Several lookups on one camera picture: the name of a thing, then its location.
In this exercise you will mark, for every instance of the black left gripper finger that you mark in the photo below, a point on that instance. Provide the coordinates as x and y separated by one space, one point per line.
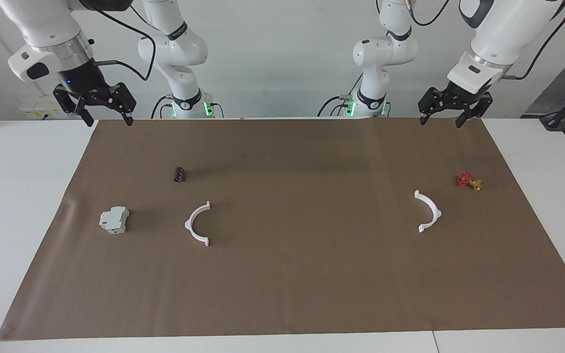
478 110
430 100

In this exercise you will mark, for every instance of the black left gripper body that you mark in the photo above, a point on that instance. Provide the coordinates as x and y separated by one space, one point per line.
461 95

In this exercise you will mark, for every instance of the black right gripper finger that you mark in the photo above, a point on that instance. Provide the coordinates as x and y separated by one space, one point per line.
126 100
74 104

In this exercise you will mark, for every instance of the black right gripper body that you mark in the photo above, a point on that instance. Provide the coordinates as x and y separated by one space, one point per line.
89 81

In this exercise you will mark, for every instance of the red and yellow valve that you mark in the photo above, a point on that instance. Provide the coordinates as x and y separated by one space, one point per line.
465 179

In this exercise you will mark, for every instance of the black cylindrical capacitor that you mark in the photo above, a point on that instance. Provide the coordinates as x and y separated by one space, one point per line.
179 175

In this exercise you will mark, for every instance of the white circuit breaker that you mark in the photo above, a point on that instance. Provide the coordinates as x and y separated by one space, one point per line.
114 220

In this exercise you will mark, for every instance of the brown paper table mat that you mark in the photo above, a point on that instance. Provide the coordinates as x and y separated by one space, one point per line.
282 274

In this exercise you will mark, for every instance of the white wall socket box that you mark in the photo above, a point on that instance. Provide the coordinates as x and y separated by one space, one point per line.
37 112

